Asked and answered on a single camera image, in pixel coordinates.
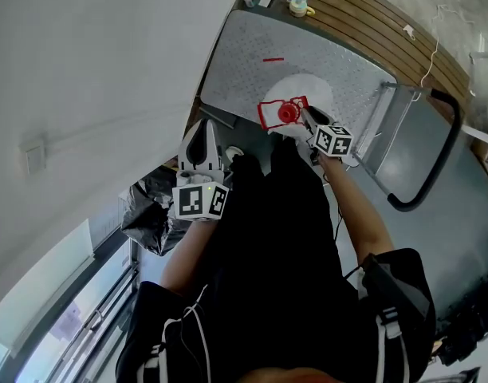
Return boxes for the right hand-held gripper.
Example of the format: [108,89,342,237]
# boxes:
[300,107,356,168]

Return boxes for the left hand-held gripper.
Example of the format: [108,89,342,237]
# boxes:
[171,118,231,223]

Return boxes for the translucent water jug red cap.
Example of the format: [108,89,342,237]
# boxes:
[258,73,333,141]

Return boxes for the grey platform cart black handle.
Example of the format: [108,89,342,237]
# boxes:
[199,9,462,213]

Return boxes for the person's right forearm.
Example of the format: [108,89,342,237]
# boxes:
[320,158,395,267]

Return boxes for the person's left forearm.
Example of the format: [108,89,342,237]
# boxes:
[159,217,226,297]

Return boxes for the black plastic bag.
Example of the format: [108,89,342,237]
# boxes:
[121,168,189,257]

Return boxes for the teal yellow toddler cup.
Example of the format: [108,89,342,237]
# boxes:
[286,0,317,18]

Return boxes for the wooden slatted bench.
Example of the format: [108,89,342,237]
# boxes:
[234,0,473,104]

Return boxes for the person's black clothing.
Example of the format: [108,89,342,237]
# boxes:
[115,136,437,383]

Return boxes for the cardboard box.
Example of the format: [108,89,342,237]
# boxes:
[462,124,488,177]

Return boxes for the window with metal railing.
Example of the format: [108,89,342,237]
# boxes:
[0,215,142,383]

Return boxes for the white cord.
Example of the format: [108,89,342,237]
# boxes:
[420,3,477,88]

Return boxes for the white wall switch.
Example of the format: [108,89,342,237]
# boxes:
[19,132,48,176]

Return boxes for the white body cable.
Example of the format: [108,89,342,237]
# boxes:
[162,284,213,383]

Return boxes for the black white harness strap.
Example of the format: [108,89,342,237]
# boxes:
[374,307,412,383]

